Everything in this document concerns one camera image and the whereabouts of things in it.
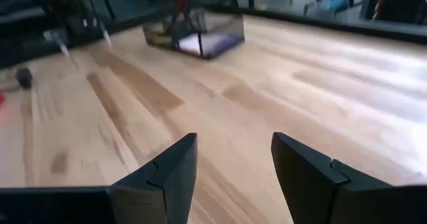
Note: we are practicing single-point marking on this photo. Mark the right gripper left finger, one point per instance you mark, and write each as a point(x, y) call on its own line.
point(166, 190)

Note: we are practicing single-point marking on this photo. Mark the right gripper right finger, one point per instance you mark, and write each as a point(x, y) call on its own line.
point(317, 190)

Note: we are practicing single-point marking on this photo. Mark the pink sticky note pad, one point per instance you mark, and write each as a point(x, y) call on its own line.
point(197, 42)

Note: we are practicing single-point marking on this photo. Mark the small yellow-green block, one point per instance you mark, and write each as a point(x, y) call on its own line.
point(158, 37)

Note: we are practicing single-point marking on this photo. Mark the black mesh desk organizer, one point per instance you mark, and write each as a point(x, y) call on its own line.
point(220, 24)

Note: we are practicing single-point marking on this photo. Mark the black aluminium table frame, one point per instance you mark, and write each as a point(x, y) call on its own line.
point(333, 25)

